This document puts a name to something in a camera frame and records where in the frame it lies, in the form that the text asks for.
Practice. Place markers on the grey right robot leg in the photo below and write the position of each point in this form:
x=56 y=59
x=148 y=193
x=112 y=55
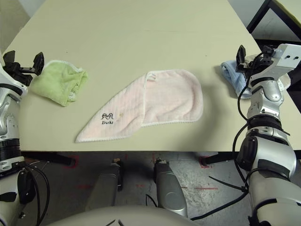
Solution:
x=169 y=188

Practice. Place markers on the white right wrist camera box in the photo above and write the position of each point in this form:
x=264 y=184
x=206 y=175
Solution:
x=287 y=56

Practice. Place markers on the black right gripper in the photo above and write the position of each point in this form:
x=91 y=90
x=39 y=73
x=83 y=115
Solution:
x=257 y=63

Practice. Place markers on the beige robot torso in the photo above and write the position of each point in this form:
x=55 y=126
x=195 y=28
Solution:
x=117 y=216

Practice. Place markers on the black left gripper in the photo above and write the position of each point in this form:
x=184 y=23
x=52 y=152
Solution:
x=17 y=71

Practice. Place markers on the green terry towel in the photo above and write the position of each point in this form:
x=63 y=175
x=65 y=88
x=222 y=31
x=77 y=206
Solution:
x=56 y=82

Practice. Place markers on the black-framed side table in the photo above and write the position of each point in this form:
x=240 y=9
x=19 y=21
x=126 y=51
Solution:
x=282 y=37

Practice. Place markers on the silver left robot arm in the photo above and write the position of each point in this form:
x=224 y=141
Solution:
x=7 y=122

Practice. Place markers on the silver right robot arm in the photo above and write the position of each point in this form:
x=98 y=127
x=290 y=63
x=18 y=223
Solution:
x=265 y=150

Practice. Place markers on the black table leg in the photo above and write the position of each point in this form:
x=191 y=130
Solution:
x=221 y=157
x=47 y=157

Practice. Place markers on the light blue terry towel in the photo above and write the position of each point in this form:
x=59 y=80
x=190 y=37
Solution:
x=232 y=75

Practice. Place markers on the grey robot leg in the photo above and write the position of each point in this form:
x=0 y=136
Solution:
x=169 y=188
x=103 y=188

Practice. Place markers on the pink towel with Ducks embroidery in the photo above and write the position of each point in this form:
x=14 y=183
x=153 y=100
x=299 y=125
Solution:
x=164 y=99

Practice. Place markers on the grey left robot leg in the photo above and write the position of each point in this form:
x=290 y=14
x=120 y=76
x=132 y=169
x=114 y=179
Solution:
x=103 y=188

